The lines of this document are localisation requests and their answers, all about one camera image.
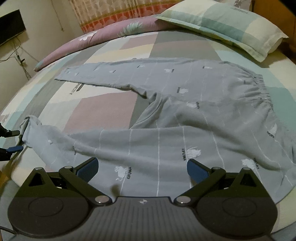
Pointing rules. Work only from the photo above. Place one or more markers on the patchwork pastel bed sheet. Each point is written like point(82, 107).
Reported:
point(61, 104)

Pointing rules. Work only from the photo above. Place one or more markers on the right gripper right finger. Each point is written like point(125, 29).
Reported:
point(231, 205)

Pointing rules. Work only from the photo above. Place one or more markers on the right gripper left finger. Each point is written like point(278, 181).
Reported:
point(51, 204)

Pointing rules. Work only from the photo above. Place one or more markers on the checked pastel pillow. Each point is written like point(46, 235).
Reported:
point(235, 26)

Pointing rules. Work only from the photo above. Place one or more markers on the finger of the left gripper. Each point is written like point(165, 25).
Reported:
point(14, 149)
point(10, 133)

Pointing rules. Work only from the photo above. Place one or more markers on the beige and red curtain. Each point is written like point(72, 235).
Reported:
point(97, 14)

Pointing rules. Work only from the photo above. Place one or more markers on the purple floral rolled quilt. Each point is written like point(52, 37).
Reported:
point(113, 31)

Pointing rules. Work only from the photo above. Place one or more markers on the wooden headboard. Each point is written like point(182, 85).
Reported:
point(281, 16)

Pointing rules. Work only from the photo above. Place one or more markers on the black wall television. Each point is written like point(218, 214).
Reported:
point(11, 26)

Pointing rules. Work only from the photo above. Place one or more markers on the grey patterned pyjama trousers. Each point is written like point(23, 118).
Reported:
point(164, 112)

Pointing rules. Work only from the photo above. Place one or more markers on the grey floral back pillow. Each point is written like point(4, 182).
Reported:
point(242, 4)

